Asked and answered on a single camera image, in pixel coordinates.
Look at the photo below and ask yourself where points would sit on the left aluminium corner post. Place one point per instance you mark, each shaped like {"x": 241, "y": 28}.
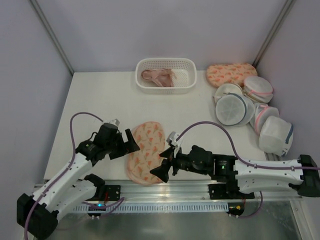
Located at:
{"x": 49, "y": 30}

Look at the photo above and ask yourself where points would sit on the cream mesh bag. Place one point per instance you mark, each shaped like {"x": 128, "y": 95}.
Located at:
{"x": 227, "y": 88}

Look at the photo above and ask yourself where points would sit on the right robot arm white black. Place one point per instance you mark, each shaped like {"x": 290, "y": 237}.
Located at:
{"x": 244, "y": 176}

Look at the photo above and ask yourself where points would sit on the right aluminium corner post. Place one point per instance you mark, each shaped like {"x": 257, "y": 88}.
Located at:
{"x": 275, "y": 28}

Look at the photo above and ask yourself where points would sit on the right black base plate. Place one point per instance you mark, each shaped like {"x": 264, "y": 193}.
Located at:
{"x": 220, "y": 191}

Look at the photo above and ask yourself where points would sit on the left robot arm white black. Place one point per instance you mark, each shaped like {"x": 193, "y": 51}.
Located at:
{"x": 40, "y": 212}

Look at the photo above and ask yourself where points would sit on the aluminium mounting rail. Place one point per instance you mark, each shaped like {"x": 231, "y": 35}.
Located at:
{"x": 165, "y": 190}

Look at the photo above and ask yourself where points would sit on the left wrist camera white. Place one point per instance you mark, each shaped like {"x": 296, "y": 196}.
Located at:
{"x": 115, "y": 122}

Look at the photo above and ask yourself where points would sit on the pink satin lace bra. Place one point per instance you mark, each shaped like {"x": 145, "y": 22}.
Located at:
{"x": 162, "y": 77}

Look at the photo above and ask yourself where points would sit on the peach floral bag at back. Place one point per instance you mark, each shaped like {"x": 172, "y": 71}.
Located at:
{"x": 234, "y": 73}

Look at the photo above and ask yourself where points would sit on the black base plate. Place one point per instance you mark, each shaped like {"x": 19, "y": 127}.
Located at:
{"x": 220, "y": 191}
{"x": 107, "y": 193}

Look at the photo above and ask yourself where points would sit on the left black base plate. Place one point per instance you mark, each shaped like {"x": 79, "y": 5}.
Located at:
{"x": 107, "y": 193}

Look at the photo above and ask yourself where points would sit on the slotted white cable duct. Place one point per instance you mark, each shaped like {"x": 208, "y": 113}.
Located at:
{"x": 148, "y": 207}

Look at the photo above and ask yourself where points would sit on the white perforated plastic basket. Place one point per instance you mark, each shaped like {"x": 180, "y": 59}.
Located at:
{"x": 184, "y": 69}

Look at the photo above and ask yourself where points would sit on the white mesh bag blue zipper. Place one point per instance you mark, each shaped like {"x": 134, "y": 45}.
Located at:
{"x": 234, "y": 110}

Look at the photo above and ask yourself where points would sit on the white mesh bag pink trim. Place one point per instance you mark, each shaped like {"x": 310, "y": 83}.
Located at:
{"x": 261, "y": 113}

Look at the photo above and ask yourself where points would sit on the white mesh bag pink zipper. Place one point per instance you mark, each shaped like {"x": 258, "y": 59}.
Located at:
{"x": 258, "y": 89}

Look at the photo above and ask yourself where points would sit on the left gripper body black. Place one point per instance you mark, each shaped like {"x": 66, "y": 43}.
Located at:
{"x": 122, "y": 145}

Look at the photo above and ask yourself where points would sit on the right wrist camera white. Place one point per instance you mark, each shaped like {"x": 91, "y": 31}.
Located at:
{"x": 175, "y": 140}

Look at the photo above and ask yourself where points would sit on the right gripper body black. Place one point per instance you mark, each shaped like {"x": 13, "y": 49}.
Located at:
{"x": 172, "y": 161}

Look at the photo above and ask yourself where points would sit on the aluminium corner post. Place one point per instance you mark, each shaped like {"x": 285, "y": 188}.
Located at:
{"x": 49, "y": 30}
{"x": 275, "y": 28}

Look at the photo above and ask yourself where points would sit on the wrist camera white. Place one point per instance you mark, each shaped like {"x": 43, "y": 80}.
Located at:
{"x": 115, "y": 122}
{"x": 175, "y": 140}

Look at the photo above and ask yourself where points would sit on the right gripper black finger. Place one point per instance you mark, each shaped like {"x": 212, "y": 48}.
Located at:
{"x": 162, "y": 171}
{"x": 169, "y": 153}

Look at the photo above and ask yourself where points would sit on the peach floral laundry bag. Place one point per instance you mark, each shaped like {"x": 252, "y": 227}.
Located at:
{"x": 150, "y": 137}

